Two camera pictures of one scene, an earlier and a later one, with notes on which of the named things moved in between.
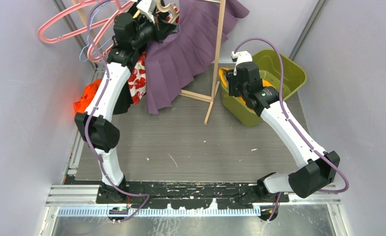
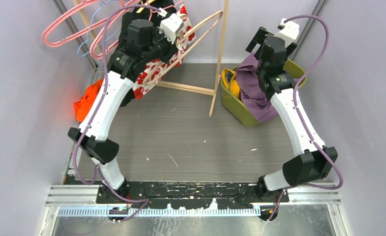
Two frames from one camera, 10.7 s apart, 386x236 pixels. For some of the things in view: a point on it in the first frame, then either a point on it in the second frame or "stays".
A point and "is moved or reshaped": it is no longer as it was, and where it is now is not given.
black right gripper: (231, 78) → (258, 39)
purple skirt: (170, 63) is moved or reshaped
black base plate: (203, 194) stays
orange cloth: (89, 94) stays
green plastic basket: (277, 71) stays
